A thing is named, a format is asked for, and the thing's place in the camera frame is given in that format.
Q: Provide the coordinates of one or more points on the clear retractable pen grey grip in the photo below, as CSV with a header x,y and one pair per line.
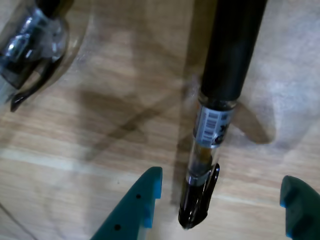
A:
x,y
30,42

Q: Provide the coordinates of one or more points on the black pen with barcode label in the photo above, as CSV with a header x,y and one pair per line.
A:
x,y
230,50

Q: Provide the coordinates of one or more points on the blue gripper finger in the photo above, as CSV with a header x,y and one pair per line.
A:
x,y
302,210
132,210

